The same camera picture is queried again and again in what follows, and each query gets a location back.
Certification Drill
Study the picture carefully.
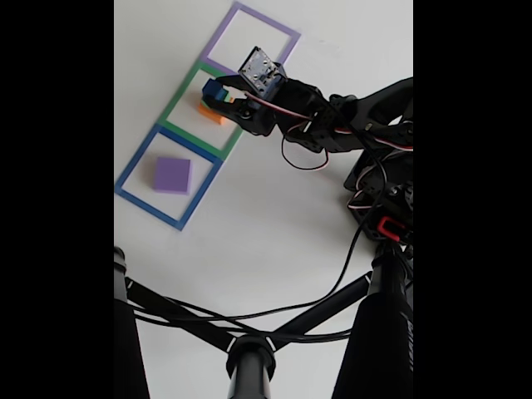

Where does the green block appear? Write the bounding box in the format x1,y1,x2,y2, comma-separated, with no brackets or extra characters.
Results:
200,91,236,110

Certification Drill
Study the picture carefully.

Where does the small blue block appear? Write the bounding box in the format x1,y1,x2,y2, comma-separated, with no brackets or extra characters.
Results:
202,78,227,105

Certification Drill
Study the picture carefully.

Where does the large purple block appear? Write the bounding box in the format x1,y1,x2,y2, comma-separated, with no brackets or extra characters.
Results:
153,156,193,194

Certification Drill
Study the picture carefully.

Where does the orange block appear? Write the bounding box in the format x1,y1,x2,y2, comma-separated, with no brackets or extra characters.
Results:
198,102,234,126

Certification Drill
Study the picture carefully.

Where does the red clamp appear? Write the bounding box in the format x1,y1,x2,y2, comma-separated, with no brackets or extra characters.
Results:
377,216,406,243

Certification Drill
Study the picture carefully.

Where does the black tripod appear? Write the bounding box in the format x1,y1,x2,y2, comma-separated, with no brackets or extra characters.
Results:
114,244,414,399

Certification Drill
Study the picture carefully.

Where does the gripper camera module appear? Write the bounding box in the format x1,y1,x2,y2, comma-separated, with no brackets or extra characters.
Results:
237,46,288,101

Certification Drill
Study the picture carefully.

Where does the purple square frame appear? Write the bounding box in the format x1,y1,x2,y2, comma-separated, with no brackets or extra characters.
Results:
202,1,302,74

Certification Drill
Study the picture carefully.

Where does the red white black servo cable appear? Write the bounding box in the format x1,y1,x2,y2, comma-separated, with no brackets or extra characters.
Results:
244,91,414,171

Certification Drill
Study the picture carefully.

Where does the green square frame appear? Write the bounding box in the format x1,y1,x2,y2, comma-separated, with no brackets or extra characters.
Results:
157,60,250,162

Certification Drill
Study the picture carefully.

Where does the blue square frame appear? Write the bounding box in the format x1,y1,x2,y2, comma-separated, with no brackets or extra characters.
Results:
115,123,224,232

